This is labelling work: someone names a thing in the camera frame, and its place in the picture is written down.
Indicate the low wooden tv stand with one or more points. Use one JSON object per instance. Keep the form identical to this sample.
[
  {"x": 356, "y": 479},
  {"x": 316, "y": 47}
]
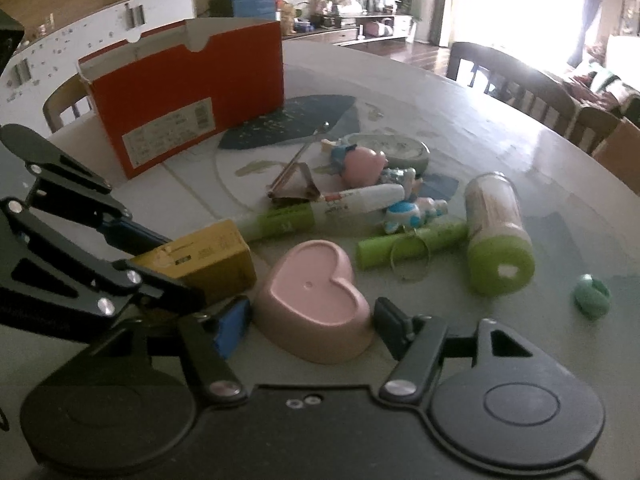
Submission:
[{"x": 350, "y": 32}]

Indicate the sofa with cushions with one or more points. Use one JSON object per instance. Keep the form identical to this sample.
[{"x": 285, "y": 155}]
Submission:
[{"x": 605, "y": 80}]

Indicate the pink heart-shaped dish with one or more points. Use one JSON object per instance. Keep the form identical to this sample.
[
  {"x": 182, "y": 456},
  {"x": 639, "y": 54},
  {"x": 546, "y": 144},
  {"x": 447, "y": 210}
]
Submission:
[{"x": 310, "y": 305}]

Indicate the wooden chair with round back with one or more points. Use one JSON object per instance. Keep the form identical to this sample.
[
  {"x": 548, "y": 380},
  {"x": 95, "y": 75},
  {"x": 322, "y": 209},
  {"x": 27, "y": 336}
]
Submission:
[{"x": 62, "y": 105}]

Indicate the red cardboard box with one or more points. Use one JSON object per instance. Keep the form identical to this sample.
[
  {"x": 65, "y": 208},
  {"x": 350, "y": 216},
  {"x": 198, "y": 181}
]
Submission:
[{"x": 200, "y": 95}]

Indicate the green marker pen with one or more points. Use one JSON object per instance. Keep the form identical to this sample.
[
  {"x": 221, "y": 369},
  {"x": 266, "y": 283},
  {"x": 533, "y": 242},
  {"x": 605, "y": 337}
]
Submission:
[{"x": 280, "y": 222}]

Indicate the toothpick bottle with green cap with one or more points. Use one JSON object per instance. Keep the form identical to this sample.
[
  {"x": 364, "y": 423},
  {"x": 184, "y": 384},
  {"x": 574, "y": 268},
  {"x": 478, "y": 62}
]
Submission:
[{"x": 495, "y": 235}]

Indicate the green lip balm tube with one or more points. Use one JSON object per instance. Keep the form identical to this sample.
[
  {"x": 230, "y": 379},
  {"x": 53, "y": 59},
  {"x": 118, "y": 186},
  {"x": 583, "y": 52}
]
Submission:
[{"x": 440, "y": 237}]

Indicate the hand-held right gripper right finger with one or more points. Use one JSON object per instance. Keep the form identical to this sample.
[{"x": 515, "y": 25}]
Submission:
[{"x": 391, "y": 327}]

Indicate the brown wooden chair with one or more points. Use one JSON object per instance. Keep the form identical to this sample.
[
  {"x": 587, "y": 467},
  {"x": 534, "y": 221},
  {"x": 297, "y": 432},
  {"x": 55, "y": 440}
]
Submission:
[{"x": 597, "y": 127}]

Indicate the white cabinet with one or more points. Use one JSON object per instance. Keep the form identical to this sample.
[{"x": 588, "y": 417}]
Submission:
[{"x": 90, "y": 25}]

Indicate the pink pig toy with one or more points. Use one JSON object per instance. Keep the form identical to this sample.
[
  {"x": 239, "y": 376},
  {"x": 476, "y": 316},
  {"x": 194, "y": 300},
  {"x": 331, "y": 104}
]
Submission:
[{"x": 362, "y": 165}]

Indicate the small green round holder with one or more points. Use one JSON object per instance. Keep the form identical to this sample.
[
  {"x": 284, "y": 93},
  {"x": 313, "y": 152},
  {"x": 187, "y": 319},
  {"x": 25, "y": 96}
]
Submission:
[{"x": 592, "y": 297}]

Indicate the blue and black cabinet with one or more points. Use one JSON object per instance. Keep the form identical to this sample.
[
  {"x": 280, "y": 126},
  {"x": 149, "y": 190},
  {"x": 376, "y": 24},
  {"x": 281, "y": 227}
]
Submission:
[{"x": 252, "y": 2}]

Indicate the metallic binder clip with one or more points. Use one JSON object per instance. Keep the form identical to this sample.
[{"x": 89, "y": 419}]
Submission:
[{"x": 295, "y": 185}]

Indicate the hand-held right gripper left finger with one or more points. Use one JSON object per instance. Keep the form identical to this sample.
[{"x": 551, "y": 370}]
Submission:
[{"x": 231, "y": 329}]

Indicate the small pale toy figure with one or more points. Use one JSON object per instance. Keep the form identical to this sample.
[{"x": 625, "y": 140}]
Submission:
[{"x": 402, "y": 180}]

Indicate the yellow small box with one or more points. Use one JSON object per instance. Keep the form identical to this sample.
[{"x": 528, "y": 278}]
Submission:
[{"x": 215, "y": 255}]

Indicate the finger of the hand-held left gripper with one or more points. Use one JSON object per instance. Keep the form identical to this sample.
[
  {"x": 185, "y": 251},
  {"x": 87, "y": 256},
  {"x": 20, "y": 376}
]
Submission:
[
  {"x": 131, "y": 232},
  {"x": 170, "y": 292}
]

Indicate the dark wooden slatted chair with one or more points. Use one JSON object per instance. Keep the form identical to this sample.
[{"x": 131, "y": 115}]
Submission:
[{"x": 530, "y": 90}]

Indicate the dark blue placemat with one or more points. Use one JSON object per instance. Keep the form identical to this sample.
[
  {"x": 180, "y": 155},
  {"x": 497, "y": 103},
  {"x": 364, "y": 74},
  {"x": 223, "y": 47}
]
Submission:
[{"x": 310, "y": 120}]

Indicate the blue white toy figure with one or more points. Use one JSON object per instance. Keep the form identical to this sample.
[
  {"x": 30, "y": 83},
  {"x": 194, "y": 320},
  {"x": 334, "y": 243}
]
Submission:
[{"x": 407, "y": 217}]

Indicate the small blue toy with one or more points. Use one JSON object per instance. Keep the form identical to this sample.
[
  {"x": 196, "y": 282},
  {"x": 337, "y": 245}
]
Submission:
[{"x": 334, "y": 151}]

